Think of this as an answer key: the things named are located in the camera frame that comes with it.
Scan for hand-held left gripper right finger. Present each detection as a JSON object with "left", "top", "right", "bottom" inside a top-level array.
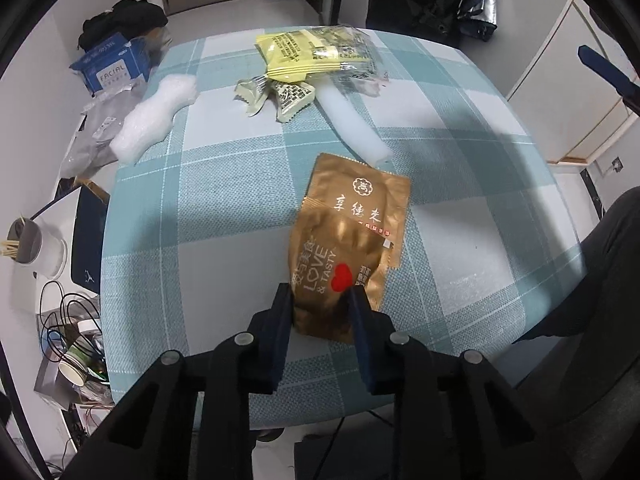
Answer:
[{"left": 348, "top": 285, "right": 566, "bottom": 480}]

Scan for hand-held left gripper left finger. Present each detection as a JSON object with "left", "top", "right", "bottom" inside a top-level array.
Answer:
[{"left": 65, "top": 282, "right": 296, "bottom": 480}]

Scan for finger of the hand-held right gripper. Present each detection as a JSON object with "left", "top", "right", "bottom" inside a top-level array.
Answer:
[{"left": 577, "top": 45, "right": 640, "bottom": 111}]

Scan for gold snack packet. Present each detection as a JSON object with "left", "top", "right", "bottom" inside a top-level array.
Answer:
[{"left": 289, "top": 152, "right": 412, "bottom": 343}]

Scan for beige candy wrapper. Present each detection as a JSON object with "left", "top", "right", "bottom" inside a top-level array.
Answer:
[
  {"left": 235, "top": 74, "right": 275, "bottom": 117},
  {"left": 272, "top": 81, "right": 317, "bottom": 125}
]

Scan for clear plastic wrapper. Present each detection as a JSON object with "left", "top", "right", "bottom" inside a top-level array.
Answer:
[{"left": 310, "top": 25, "right": 391, "bottom": 98}]

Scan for yellow snack packet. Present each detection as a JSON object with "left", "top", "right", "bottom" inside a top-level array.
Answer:
[{"left": 255, "top": 27, "right": 336, "bottom": 83}]

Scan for white wardrobe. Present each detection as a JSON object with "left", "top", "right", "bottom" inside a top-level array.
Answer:
[{"left": 505, "top": 0, "right": 640, "bottom": 166}]

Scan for silver folded umbrella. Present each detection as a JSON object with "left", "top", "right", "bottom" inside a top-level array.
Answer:
[{"left": 457, "top": 0, "right": 499, "bottom": 41}]

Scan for teal checked tablecloth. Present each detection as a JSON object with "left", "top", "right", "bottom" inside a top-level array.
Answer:
[{"left": 100, "top": 27, "right": 588, "bottom": 433}]

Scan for dark blue flat sleeve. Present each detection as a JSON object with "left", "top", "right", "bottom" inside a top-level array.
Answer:
[{"left": 70, "top": 187, "right": 110, "bottom": 293}]

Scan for paper cup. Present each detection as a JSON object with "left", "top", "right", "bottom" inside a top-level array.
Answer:
[{"left": 57, "top": 342, "right": 101, "bottom": 386}]

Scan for person's leg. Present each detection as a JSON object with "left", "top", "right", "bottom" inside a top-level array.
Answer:
[{"left": 515, "top": 187, "right": 640, "bottom": 480}]

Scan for brown cardboard piece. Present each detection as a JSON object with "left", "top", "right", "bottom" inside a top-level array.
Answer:
[{"left": 75, "top": 176, "right": 111, "bottom": 206}]

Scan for grey storage box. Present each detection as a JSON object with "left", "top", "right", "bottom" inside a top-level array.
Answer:
[{"left": 34, "top": 310, "right": 108, "bottom": 408}]

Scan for white round container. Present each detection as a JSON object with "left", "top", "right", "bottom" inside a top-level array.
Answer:
[{"left": 12, "top": 222, "right": 68, "bottom": 281}]

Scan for white foam piece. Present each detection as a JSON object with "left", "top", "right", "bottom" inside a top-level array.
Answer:
[{"left": 110, "top": 74, "right": 198, "bottom": 163}]

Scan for grey toothpick holder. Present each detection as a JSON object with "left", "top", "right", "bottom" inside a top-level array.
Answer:
[{"left": 2, "top": 217, "right": 43, "bottom": 264}]

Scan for grey plastic bag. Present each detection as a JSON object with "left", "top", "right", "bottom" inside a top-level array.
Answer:
[{"left": 59, "top": 87, "right": 146, "bottom": 181}]

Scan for beige plastic bag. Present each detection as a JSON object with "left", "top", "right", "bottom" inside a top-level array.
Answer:
[{"left": 147, "top": 27, "right": 173, "bottom": 61}]

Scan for blue cardboard box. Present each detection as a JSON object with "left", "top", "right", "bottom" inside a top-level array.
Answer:
[{"left": 69, "top": 35, "right": 151, "bottom": 96}]

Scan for black clothes pile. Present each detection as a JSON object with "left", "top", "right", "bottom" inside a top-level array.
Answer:
[{"left": 77, "top": 0, "right": 169, "bottom": 51}]

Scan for tangled cables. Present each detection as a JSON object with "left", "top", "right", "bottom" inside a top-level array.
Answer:
[{"left": 37, "top": 280, "right": 103, "bottom": 361}]

